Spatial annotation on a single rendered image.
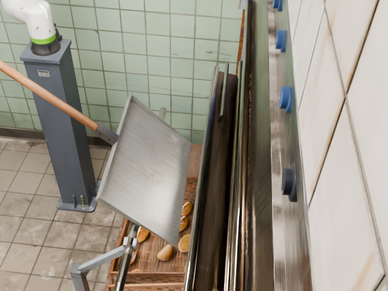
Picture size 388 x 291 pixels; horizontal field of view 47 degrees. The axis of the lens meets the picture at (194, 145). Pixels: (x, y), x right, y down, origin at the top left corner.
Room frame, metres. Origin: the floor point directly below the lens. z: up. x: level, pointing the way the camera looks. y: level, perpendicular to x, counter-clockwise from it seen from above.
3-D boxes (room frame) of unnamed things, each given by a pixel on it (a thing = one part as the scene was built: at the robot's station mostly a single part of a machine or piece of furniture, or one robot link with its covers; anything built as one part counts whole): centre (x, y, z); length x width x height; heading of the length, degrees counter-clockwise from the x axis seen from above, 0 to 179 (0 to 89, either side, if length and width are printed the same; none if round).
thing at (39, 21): (1.98, 0.80, 1.36); 0.16 x 0.13 x 0.19; 56
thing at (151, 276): (1.22, 0.08, 0.72); 0.56 x 0.49 x 0.28; 174
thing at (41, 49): (2.03, 0.78, 1.23); 0.26 x 0.15 x 0.06; 176
